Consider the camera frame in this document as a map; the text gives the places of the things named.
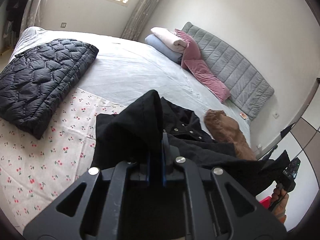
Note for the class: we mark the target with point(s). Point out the cherry print bed sheet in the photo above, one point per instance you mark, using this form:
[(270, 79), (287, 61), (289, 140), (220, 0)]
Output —
[(35, 172)]

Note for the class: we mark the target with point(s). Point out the person's right hand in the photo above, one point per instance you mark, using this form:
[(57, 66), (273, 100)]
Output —
[(280, 197)]

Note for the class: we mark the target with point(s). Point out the brown garment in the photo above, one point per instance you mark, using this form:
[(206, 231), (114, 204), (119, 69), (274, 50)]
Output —
[(225, 129)]

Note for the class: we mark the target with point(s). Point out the black quilted jacket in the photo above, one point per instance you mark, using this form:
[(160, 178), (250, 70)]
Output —
[(38, 79)]

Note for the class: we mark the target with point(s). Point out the dark clothes hanging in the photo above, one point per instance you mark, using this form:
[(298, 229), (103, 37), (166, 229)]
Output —
[(15, 9)]

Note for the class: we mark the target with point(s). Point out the white wall socket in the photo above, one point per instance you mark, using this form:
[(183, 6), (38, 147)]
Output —
[(275, 114)]

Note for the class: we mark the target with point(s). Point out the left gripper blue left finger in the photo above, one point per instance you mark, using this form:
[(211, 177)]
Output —
[(148, 172)]

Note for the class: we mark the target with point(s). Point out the white mattress cover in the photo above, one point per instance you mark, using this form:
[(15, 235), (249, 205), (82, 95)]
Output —
[(125, 70)]

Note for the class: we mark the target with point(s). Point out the left grey curtain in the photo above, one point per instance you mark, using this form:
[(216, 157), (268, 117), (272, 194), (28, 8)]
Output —
[(32, 14)]

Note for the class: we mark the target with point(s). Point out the black long coat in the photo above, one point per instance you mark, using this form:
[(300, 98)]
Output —
[(215, 196)]

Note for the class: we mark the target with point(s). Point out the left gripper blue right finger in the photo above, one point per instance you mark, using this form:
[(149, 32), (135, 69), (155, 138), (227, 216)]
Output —
[(169, 155)]

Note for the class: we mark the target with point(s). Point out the red plastic chair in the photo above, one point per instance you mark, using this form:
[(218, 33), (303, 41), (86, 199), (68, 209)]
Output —
[(266, 202)]

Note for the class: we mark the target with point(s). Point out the grey curtain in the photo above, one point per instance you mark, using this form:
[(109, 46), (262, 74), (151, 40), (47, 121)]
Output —
[(32, 14), (138, 19)]

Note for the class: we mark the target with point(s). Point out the small orange packet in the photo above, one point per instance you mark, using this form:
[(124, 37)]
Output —
[(243, 115)]

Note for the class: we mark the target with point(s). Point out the right grey curtain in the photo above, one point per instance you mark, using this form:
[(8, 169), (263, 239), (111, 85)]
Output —
[(138, 19)]

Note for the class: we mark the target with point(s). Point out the pink velvet pillow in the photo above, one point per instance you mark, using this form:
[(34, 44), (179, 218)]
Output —
[(193, 62)]

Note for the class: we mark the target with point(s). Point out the grey padded headboard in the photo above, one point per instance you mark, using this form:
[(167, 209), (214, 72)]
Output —
[(248, 88)]

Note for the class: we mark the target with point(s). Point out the light blue pillow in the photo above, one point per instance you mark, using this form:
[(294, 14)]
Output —
[(156, 43)]

